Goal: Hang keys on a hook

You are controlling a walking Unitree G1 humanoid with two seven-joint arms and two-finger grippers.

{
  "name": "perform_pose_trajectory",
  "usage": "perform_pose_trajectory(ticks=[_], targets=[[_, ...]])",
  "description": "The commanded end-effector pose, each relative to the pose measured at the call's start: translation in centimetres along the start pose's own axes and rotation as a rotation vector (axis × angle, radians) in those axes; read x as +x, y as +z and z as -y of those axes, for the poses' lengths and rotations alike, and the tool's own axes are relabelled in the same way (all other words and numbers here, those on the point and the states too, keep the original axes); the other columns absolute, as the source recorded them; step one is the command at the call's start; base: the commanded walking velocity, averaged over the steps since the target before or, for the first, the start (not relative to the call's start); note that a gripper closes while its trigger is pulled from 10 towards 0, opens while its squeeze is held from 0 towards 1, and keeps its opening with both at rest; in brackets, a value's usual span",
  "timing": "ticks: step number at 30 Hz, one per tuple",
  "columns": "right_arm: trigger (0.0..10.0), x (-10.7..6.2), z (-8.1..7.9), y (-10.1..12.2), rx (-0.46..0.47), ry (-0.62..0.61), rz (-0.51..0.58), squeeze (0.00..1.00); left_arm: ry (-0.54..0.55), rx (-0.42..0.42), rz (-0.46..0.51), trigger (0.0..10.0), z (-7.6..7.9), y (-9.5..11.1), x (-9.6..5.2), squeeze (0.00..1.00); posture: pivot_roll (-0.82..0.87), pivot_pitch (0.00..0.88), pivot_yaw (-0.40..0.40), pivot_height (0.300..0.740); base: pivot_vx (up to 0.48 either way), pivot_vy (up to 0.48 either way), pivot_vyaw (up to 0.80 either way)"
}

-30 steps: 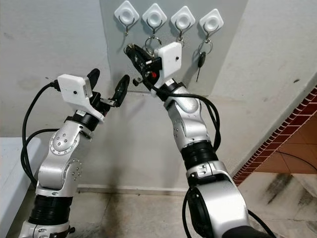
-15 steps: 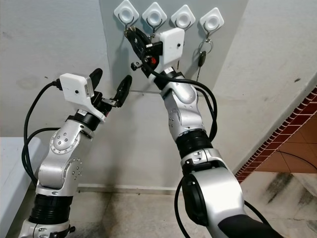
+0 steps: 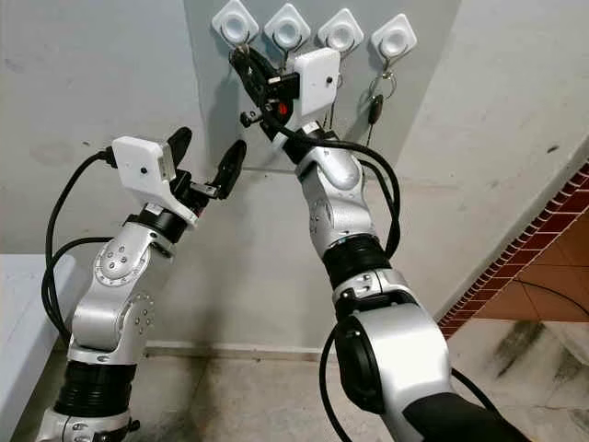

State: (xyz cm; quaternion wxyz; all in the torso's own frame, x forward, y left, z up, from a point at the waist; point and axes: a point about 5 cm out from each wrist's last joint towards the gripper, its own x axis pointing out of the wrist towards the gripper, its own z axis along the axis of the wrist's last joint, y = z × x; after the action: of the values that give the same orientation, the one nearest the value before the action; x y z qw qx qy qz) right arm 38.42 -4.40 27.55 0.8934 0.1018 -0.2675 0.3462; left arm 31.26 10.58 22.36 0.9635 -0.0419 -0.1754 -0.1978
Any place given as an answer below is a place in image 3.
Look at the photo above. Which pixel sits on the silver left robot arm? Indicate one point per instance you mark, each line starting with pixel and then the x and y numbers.
pixel 115 304

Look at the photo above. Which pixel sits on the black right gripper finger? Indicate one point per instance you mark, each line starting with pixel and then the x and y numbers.
pixel 265 72
pixel 250 83

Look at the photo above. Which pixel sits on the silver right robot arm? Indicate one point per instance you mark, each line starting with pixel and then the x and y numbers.
pixel 340 203

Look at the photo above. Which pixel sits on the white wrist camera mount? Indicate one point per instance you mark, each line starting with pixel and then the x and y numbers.
pixel 317 81
pixel 143 170

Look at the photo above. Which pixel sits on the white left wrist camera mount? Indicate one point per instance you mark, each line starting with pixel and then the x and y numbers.
pixel 143 170

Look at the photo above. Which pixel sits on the white square wall hook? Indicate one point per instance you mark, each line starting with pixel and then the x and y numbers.
pixel 287 29
pixel 341 33
pixel 394 40
pixel 235 20

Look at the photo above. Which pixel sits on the grey wall panel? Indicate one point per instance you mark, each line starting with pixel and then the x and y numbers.
pixel 207 92

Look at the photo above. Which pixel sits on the white marble table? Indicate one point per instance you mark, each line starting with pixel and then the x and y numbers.
pixel 18 350

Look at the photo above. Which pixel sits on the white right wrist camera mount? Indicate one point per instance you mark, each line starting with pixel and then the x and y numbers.
pixel 317 81

